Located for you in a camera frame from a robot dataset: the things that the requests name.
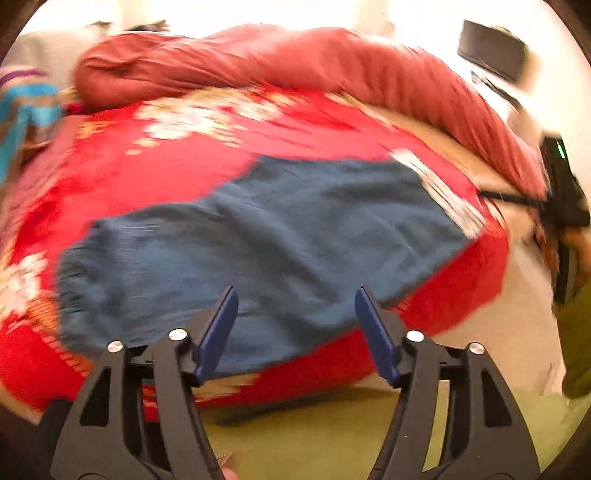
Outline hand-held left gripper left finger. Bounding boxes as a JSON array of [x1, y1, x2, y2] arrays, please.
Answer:
[[50, 286, 241, 480]]

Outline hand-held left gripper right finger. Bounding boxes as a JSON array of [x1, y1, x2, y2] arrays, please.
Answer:
[[354, 285, 541, 480]]

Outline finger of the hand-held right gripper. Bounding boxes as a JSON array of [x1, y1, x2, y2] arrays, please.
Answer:
[[480, 188, 551, 209]]

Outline blue denim pants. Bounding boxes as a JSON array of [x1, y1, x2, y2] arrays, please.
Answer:
[[55, 156, 485, 377]]

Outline person's right forearm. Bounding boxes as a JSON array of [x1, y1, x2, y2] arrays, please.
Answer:
[[555, 277, 591, 400]]

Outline beige bed sheet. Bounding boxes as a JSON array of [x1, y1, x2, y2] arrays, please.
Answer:
[[383, 105, 534, 236]]

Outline white mattress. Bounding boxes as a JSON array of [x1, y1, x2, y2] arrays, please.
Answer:
[[369, 237, 566, 395]]

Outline person's green garment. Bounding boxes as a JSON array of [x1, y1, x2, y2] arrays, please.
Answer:
[[198, 384, 591, 480]]

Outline black monitor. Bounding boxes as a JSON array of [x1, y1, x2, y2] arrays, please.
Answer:
[[457, 19, 530, 85]]

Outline red floral blanket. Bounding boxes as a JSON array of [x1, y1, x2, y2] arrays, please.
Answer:
[[0, 85, 509, 423]]

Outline dark cloth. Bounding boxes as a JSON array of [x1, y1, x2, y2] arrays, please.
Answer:
[[0, 396, 77, 480]]

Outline pink quilted sheet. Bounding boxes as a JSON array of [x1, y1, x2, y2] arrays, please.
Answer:
[[0, 115, 86, 241]]

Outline pink-red duvet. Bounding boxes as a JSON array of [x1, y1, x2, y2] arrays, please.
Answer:
[[74, 23, 550, 200]]

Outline teal brown striped cloth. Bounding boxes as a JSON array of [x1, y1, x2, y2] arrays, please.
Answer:
[[0, 65, 66, 182]]

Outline grey quilted headboard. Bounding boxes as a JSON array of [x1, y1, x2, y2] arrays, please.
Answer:
[[0, 23, 122, 88]]

